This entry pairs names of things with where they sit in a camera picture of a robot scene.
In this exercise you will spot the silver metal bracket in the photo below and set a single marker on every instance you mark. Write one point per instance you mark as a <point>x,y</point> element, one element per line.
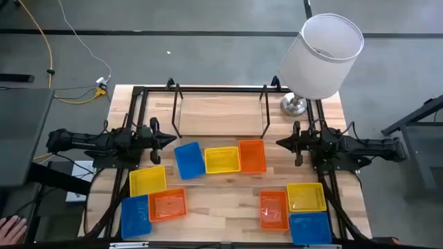
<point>128,245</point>
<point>322,246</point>

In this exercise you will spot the person's hand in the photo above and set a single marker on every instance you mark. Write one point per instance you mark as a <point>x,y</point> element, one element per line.
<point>12,230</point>

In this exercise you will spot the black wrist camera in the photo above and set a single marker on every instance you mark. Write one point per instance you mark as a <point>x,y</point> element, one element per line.
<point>145,132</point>
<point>309,135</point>

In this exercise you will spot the orange plastic basket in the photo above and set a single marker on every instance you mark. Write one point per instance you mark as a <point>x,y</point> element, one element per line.
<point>167,204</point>
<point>252,156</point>
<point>274,210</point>

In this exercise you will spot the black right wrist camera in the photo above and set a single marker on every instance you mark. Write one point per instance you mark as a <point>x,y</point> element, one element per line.
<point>309,135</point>

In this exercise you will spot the grey desk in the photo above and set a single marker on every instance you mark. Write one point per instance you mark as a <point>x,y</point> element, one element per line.
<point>24,135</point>

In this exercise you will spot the wooden shelf with black frame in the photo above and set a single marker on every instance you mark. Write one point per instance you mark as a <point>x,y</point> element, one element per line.
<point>221,115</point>

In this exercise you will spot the white shade silver table lamp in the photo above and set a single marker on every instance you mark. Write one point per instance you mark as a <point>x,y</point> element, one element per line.
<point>318,58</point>

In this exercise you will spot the white power adapter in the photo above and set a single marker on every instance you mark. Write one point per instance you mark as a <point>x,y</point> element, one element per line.
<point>101,82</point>

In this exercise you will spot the black diagonal support bar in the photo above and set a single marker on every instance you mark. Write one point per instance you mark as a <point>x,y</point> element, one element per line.
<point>59,178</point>

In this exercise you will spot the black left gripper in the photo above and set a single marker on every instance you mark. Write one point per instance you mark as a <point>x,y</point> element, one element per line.
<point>155,141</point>

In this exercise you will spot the black clamp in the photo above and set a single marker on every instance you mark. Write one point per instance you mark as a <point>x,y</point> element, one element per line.
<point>170,83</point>
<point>275,83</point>

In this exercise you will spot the black metal table frame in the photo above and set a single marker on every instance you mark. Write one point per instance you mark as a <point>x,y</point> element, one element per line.
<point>415,138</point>

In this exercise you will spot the white box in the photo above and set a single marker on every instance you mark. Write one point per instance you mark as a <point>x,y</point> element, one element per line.
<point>81,180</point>

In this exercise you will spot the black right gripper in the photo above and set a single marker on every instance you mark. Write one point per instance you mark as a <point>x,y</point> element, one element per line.
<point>298,143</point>

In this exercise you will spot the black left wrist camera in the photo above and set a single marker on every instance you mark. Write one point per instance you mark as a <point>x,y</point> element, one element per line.
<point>145,132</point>

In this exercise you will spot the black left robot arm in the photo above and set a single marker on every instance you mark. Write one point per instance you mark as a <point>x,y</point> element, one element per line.
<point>86,141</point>

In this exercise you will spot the blue plastic basket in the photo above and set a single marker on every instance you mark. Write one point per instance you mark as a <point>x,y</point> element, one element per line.
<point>310,228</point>
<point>189,160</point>
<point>135,216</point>

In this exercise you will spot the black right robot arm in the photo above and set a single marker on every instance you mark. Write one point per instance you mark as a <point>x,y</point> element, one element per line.
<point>373,147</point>

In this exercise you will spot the black aluminium rig frame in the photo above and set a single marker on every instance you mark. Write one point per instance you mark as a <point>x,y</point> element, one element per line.
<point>138,103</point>

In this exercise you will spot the yellow plastic basket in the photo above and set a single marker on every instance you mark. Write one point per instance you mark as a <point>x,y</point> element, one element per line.
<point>306,197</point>
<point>147,180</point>
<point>222,159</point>

